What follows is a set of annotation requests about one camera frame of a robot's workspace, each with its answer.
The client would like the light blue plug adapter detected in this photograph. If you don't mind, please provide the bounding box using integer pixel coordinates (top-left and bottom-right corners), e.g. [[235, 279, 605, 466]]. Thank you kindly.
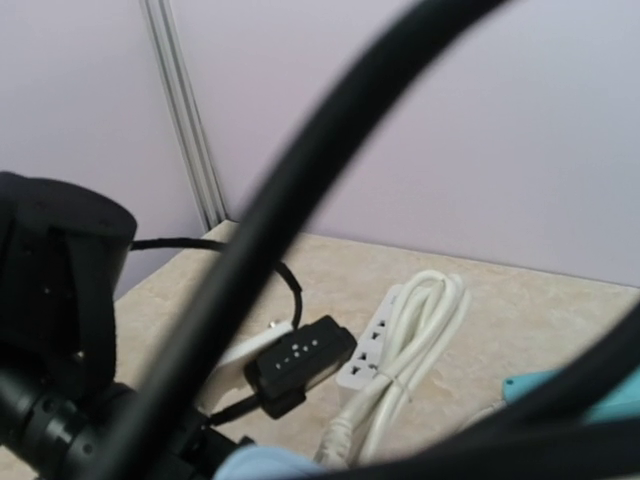
[[212, 445, 327, 480]]

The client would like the white power strip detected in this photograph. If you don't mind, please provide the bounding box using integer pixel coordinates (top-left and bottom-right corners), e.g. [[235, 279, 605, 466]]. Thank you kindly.
[[335, 284, 402, 407]]

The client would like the teal rectangular power block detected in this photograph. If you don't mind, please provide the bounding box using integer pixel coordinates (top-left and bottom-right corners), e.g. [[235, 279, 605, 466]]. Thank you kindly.
[[502, 368, 639, 424]]

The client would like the white coiled cable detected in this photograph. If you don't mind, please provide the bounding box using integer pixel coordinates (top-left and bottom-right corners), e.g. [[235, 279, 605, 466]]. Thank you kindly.
[[313, 269, 474, 466]]

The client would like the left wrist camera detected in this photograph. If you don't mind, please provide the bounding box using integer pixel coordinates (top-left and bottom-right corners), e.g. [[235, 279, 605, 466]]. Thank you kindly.
[[212, 313, 359, 421]]

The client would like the left aluminium corner post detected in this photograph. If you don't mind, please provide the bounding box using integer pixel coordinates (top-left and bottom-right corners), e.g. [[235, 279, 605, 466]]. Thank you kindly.
[[140, 0, 228, 229]]

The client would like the black usb cable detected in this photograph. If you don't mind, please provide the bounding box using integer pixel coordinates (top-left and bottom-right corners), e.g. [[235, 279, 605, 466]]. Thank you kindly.
[[107, 0, 640, 480]]

